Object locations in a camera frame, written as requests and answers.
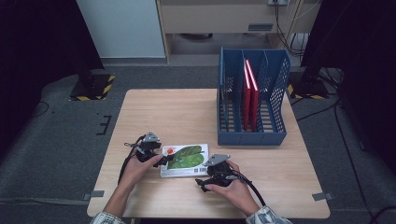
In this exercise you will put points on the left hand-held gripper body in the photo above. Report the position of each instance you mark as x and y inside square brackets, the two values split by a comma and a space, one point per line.
[148, 149]

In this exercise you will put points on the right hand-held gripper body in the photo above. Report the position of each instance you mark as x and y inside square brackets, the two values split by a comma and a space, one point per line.
[221, 174]

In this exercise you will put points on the white book with green leaf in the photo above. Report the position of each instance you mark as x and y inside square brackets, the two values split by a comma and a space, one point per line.
[186, 158]

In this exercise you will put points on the blue plastic file rack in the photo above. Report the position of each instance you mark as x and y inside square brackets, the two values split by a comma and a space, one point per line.
[252, 138]

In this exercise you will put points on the red hardcover picture book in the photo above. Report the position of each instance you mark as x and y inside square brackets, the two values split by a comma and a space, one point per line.
[246, 105]
[254, 109]

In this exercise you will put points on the person's left hand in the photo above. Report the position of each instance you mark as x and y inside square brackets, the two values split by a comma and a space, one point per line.
[135, 174]

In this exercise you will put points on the person's right hand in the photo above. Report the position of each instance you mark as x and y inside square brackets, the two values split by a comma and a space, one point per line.
[238, 196]

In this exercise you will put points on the black stand with striped base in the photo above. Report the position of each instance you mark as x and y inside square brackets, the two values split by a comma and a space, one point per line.
[93, 88]
[308, 88]

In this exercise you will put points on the grey floor strip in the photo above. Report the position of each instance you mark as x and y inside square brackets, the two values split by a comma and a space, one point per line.
[40, 201]

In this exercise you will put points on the white cabinet panel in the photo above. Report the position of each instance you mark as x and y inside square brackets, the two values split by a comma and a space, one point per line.
[121, 28]

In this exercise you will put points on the black curtain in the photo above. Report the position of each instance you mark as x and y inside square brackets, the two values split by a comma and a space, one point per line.
[367, 62]
[37, 62]

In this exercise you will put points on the beige wooden cabinet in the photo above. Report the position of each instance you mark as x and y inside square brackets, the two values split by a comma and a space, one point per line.
[211, 15]

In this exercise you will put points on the grey label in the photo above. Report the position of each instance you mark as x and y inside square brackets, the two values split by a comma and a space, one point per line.
[260, 27]

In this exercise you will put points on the white power strip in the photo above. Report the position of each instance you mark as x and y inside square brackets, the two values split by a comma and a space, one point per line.
[278, 2]

